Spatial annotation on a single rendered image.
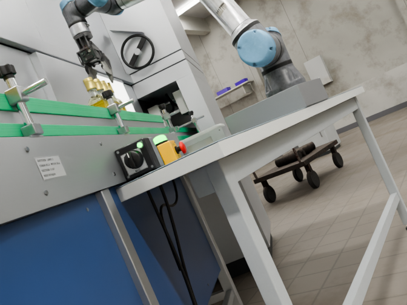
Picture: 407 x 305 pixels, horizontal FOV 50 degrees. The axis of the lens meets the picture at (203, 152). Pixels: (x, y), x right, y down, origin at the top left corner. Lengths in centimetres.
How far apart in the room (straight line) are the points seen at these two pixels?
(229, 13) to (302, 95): 36
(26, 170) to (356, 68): 1035
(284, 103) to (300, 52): 976
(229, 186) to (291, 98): 57
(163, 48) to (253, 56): 133
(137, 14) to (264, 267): 212
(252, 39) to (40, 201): 93
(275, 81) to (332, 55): 943
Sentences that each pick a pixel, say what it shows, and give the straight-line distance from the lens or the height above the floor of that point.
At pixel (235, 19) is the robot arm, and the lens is 149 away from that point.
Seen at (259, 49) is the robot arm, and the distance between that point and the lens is 144.
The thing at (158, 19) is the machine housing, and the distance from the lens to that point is 276.
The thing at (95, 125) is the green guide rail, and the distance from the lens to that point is 110.
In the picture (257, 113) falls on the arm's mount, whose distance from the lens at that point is 146.
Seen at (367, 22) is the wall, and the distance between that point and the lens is 1085.
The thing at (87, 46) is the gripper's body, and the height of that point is 130.
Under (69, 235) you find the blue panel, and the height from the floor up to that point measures 70.
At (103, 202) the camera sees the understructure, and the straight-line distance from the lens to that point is 92.
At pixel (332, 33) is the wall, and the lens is 1099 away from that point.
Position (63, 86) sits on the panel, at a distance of 173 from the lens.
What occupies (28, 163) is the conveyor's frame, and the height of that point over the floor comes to 83.
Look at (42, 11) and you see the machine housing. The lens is 204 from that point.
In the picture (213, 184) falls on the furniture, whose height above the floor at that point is 67.
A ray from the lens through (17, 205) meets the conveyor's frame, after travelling 66.
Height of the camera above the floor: 72
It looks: 1 degrees up
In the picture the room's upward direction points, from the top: 24 degrees counter-clockwise
